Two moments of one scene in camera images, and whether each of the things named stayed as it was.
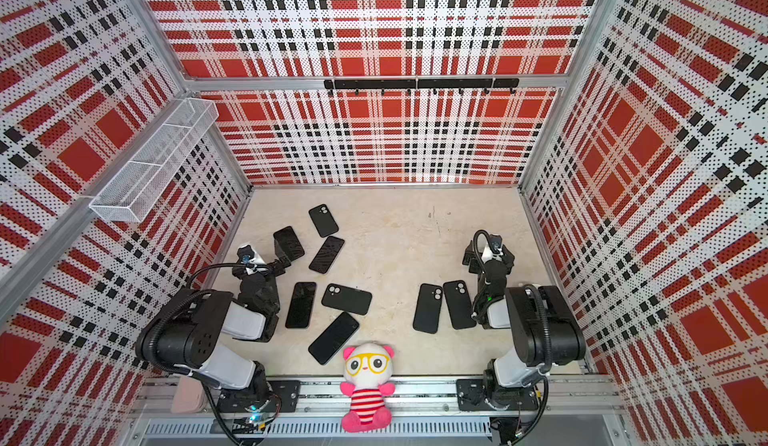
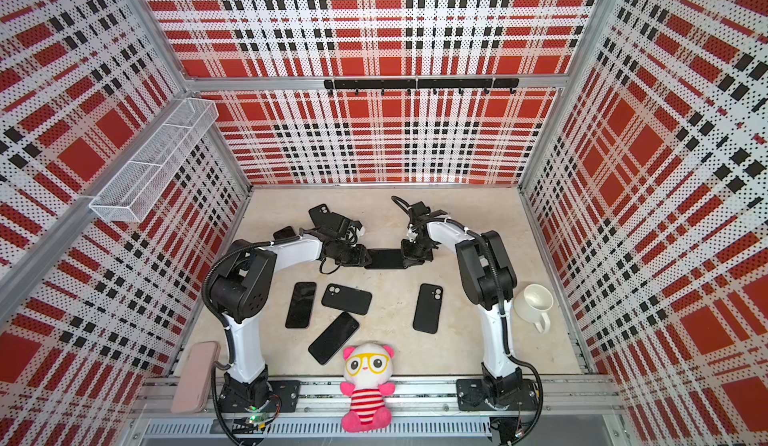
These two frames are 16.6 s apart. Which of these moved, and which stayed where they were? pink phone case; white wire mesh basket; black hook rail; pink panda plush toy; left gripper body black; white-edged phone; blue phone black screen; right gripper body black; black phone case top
Moved: left gripper body black; right gripper body black; white-edged phone
Stayed: black hook rail; blue phone black screen; black phone case top; white wire mesh basket; pink phone case; pink panda plush toy
